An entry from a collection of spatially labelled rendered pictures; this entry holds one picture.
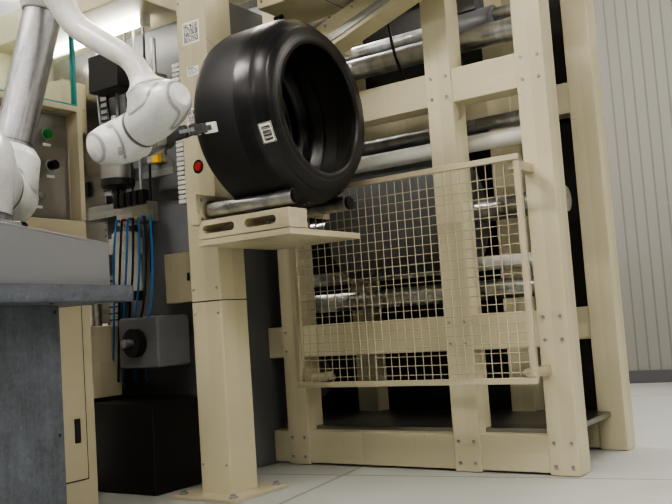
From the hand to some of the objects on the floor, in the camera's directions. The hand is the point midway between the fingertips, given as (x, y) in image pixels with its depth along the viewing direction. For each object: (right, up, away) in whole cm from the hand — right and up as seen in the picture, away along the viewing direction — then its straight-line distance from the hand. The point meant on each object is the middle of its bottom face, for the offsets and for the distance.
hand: (207, 128), depth 239 cm
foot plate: (+2, -112, +39) cm, 119 cm away
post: (+2, -112, +39) cm, 119 cm away
